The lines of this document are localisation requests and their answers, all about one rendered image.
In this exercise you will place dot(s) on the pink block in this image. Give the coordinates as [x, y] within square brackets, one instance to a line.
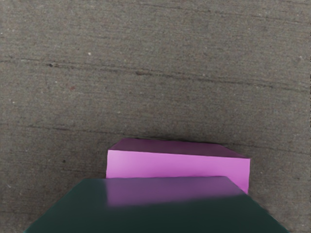
[175, 165]

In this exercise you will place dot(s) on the dark green block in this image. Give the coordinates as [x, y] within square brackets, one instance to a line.
[150, 216]

